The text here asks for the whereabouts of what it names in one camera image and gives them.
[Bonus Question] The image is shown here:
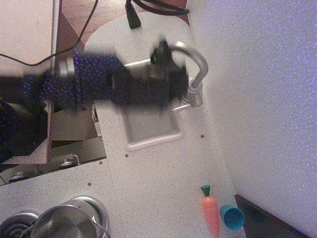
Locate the thick black braided cable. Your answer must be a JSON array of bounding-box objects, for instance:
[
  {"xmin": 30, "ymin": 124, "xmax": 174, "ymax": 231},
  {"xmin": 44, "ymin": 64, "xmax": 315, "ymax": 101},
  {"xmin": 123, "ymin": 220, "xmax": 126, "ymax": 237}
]
[{"xmin": 135, "ymin": 0, "xmax": 191, "ymax": 15}]

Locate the teal plastic cup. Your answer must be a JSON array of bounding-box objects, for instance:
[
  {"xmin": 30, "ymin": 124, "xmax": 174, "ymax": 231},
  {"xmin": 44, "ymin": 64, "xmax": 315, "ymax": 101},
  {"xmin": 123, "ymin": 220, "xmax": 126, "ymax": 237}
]
[{"xmin": 219, "ymin": 205, "xmax": 245, "ymax": 230}]

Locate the orange toy carrot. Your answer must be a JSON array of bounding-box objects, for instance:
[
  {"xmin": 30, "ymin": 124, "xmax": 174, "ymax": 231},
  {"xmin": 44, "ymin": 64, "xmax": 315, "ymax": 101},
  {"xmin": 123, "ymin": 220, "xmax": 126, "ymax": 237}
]
[{"xmin": 201, "ymin": 185, "xmax": 219, "ymax": 238}]

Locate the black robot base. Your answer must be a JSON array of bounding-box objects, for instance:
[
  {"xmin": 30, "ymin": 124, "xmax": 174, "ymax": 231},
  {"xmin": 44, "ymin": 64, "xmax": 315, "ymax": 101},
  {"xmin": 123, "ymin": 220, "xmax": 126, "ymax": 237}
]
[{"xmin": 0, "ymin": 101, "xmax": 48, "ymax": 163}]

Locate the silver toy faucet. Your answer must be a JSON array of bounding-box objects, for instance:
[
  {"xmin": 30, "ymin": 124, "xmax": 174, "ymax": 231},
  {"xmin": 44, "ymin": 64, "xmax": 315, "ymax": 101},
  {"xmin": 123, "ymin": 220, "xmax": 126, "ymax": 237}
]
[{"xmin": 170, "ymin": 41, "xmax": 209, "ymax": 113}]

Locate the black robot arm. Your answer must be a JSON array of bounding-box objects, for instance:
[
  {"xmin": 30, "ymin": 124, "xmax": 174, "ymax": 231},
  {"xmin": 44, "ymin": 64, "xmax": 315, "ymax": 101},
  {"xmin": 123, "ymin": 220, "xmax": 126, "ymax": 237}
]
[{"xmin": 0, "ymin": 40, "xmax": 188, "ymax": 110}]

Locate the thin black cable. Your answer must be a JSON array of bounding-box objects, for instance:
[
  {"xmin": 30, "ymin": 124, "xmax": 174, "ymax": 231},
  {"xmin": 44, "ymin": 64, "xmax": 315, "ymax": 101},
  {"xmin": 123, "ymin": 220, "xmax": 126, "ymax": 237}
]
[{"xmin": 0, "ymin": 0, "xmax": 99, "ymax": 66}]

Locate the white toy sink basin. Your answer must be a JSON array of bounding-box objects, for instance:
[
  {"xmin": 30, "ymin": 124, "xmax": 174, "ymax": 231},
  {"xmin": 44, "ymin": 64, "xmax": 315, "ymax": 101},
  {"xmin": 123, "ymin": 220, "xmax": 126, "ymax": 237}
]
[{"xmin": 117, "ymin": 59, "xmax": 184, "ymax": 151}]

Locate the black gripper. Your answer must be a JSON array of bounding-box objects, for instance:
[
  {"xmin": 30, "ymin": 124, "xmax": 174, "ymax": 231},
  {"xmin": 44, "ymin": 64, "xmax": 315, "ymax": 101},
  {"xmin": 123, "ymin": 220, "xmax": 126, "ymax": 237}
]
[{"xmin": 106, "ymin": 40, "xmax": 188, "ymax": 108}]

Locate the stainless steel pot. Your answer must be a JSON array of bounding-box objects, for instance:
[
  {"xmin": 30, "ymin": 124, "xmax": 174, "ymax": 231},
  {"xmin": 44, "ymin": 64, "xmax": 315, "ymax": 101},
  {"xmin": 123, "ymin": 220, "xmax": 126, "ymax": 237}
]
[{"xmin": 30, "ymin": 196, "xmax": 110, "ymax": 238}]

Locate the black cable plug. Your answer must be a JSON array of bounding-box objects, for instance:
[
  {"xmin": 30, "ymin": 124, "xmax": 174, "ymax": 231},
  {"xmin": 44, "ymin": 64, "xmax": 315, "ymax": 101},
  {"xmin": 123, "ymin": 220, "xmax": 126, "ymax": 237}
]
[{"xmin": 125, "ymin": 0, "xmax": 141, "ymax": 29}]

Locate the silver stove burner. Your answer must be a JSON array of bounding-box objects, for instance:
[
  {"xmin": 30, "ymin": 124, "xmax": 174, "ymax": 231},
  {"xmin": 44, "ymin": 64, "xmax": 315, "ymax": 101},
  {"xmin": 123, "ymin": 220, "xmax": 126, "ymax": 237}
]
[{"xmin": 0, "ymin": 211, "xmax": 40, "ymax": 238}]

